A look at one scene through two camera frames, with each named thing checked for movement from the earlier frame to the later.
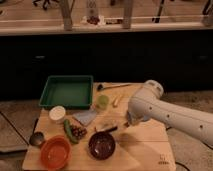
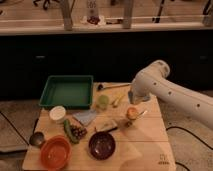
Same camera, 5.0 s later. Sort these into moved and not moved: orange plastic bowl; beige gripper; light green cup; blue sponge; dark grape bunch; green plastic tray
Moved: beige gripper; blue sponge
Not moved: green plastic tray; light green cup; orange plastic bowl; dark grape bunch
